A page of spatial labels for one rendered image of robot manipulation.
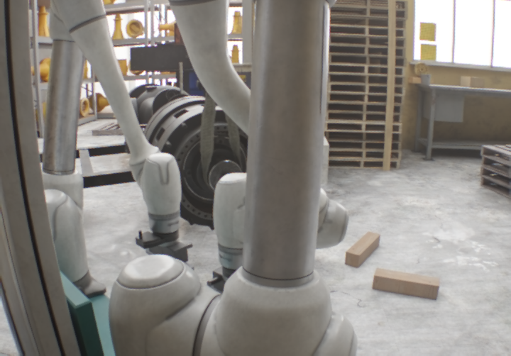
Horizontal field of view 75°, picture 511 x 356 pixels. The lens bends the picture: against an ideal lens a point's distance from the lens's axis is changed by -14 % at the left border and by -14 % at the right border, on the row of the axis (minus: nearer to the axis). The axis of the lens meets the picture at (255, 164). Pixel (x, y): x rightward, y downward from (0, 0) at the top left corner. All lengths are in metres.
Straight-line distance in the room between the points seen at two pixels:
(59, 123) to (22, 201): 0.58
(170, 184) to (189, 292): 0.48
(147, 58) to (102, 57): 3.30
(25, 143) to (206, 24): 0.32
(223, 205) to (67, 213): 0.40
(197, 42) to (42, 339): 0.53
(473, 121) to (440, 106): 1.15
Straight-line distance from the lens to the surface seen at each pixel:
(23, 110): 0.54
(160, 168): 1.00
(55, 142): 1.13
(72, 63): 1.11
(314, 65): 0.48
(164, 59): 4.19
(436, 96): 5.92
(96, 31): 0.96
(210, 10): 0.61
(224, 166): 1.52
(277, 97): 0.47
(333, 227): 0.77
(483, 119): 7.03
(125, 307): 0.58
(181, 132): 1.58
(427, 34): 6.68
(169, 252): 1.08
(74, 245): 0.99
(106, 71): 0.97
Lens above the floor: 1.29
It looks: 15 degrees down
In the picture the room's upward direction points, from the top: straight up
